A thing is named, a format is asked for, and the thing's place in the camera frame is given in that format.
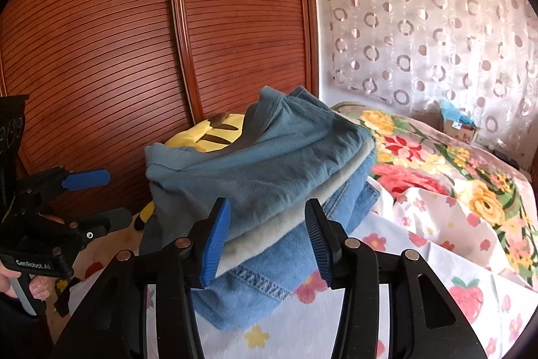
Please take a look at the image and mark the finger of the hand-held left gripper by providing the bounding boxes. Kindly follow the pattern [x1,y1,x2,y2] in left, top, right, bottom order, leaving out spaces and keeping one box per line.
[58,207,133,254]
[17,168,112,212]

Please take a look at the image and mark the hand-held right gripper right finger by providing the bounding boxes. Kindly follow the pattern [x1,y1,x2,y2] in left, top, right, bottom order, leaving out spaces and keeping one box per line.
[305,198,490,359]

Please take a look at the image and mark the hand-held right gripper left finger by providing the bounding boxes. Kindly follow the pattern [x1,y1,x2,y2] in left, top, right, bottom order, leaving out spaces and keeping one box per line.
[50,197,232,359]

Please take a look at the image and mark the person's left hand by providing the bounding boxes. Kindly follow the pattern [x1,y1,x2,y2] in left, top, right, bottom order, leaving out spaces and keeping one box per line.
[0,258,57,303]

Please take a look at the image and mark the folded grey-green garment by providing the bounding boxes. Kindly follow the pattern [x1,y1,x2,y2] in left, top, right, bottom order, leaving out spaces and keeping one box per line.
[219,136,375,276]

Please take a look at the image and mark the folded blue jeans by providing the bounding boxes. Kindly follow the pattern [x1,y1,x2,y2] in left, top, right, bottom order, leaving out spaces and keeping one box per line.
[191,151,381,330]

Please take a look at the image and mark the white floral bed sheet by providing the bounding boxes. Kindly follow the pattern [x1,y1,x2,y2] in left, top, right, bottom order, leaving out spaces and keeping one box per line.
[67,174,534,359]

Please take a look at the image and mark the yellow plush toy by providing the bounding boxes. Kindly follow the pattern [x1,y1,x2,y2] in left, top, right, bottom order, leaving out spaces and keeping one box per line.
[133,112,246,234]

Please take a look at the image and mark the wooden slatted wardrobe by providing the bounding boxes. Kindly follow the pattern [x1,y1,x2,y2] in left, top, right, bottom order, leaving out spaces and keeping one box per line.
[0,0,320,225]

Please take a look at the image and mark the colourful floral blanket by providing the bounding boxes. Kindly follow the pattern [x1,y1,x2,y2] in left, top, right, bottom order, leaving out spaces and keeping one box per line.
[330,102,538,292]

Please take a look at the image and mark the small box with blue bag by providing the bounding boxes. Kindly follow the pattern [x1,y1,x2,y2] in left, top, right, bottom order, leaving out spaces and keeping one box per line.
[439,99,477,145]

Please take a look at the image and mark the sheer curtain with circles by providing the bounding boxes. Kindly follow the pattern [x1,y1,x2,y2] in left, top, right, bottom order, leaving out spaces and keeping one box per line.
[321,0,538,170]

